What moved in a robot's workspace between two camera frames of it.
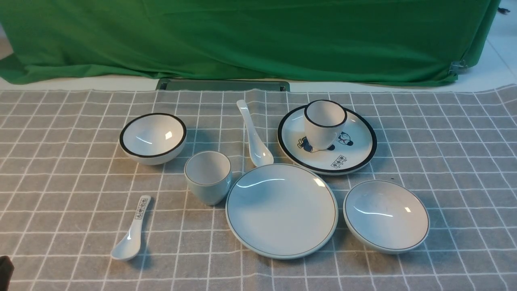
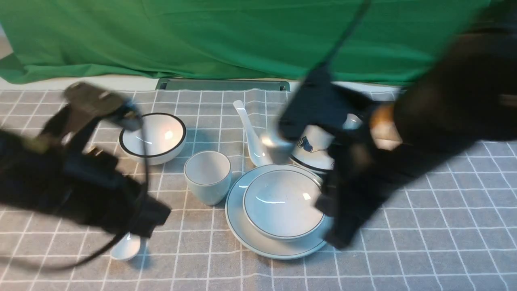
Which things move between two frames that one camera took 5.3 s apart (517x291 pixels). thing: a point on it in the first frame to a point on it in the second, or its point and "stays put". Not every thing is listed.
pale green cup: x=208 y=174 stays put
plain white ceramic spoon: x=261 y=154 stays put
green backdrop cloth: x=98 y=42 stays put
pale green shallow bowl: x=385 y=217 to x=279 y=205
